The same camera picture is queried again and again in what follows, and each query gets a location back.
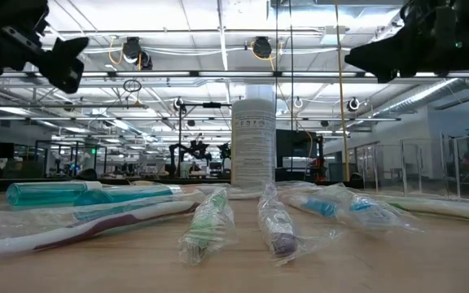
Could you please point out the blue white toothbrush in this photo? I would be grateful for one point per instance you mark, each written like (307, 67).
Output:
(320, 207)

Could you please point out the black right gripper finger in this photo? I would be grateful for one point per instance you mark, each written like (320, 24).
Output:
(381, 57)

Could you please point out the black cabinet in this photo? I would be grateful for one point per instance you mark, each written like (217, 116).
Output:
(295, 150)

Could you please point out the purple white toothbrush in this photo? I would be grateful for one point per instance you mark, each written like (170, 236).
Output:
(277, 228)

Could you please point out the maroon white toothbrush wrapped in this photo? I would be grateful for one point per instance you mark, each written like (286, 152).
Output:
(96, 228)

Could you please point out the white wipes canister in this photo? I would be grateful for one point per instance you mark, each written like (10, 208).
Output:
(253, 142)

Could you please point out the green white toothbrush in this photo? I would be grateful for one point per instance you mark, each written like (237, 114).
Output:
(206, 228)
(462, 211)

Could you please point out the black overhead frame beam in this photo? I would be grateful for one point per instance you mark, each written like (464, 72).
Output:
(275, 74)

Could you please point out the background robot station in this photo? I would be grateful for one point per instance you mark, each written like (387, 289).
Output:
(195, 150)

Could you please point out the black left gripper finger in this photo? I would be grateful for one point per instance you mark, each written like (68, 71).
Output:
(65, 65)

